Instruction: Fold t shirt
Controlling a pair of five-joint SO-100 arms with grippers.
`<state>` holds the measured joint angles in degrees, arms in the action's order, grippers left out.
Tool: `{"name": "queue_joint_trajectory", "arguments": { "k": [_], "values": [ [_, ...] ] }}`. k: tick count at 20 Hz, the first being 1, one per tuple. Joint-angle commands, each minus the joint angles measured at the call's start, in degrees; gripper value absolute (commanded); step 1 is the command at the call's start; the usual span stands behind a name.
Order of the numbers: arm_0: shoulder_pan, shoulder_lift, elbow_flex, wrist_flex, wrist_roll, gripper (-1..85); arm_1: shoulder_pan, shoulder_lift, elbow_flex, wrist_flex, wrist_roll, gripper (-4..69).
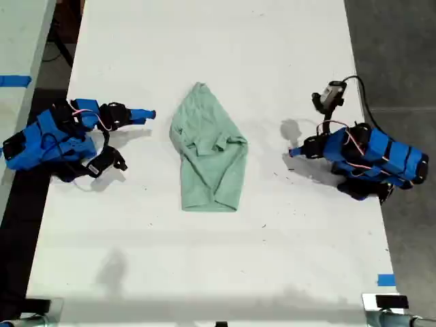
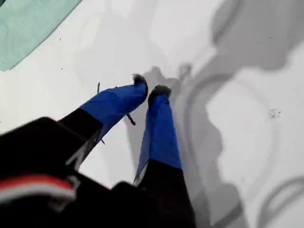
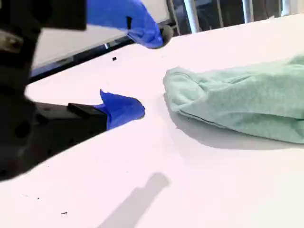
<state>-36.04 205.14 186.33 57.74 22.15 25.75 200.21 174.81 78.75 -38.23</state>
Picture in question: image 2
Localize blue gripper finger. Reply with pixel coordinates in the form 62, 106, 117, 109
59, 74, 149, 149
133, 85, 193, 205

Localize pale green T-shirt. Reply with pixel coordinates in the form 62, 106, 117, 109
0, 0, 83, 71

